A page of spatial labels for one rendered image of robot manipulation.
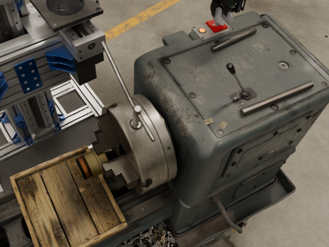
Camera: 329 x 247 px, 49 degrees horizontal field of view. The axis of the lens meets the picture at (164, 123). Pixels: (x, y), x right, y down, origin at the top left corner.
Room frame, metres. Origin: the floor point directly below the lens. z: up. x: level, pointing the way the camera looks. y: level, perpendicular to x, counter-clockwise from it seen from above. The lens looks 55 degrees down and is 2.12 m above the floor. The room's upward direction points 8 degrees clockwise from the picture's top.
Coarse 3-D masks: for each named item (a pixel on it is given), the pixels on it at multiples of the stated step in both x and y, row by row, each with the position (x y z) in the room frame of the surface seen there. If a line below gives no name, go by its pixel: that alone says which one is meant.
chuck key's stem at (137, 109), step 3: (138, 105) 0.60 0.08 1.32; (135, 108) 0.59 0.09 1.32; (138, 108) 0.59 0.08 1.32; (135, 111) 0.59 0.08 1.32; (138, 111) 0.59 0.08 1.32; (135, 114) 0.59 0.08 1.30; (138, 114) 0.59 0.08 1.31; (135, 117) 0.59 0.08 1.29; (135, 120) 0.59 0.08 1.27; (138, 120) 0.59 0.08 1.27; (135, 123) 0.59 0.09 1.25; (138, 123) 0.60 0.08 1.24
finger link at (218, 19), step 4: (216, 8) 1.04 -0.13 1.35; (220, 8) 1.04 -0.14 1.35; (216, 12) 1.04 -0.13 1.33; (220, 12) 1.03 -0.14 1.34; (212, 16) 1.05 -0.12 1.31; (216, 16) 1.04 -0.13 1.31; (220, 16) 1.03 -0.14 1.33; (216, 20) 1.04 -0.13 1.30; (220, 20) 1.02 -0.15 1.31; (216, 24) 1.05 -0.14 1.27; (220, 24) 1.02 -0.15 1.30
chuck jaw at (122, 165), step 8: (112, 160) 0.54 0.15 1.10; (120, 160) 0.54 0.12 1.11; (128, 160) 0.55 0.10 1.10; (104, 168) 0.51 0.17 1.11; (112, 168) 0.51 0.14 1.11; (120, 168) 0.51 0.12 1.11; (128, 168) 0.51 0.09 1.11; (120, 176) 0.49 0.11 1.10; (128, 176) 0.48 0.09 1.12; (136, 176) 0.49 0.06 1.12; (128, 184) 0.46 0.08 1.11; (136, 184) 0.47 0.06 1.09; (144, 184) 0.47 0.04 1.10
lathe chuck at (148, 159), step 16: (112, 112) 0.64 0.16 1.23; (128, 112) 0.64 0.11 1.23; (144, 112) 0.65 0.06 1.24; (128, 128) 0.58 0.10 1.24; (128, 144) 0.54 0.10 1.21; (144, 144) 0.55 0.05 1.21; (160, 144) 0.56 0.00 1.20; (144, 160) 0.51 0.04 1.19; (160, 160) 0.53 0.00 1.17; (144, 176) 0.48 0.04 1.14; (160, 176) 0.50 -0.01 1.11; (144, 192) 0.47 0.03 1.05
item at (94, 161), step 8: (88, 152) 0.55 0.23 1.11; (104, 152) 0.56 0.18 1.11; (80, 160) 0.52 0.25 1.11; (88, 160) 0.52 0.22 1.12; (96, 160) 0.52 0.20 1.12; (104, 160) 0.53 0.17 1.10; (80, 168) 0.49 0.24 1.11; (88, 168) 0.50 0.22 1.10; (96, 168) 0.50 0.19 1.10; (88, 176) 0.48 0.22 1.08
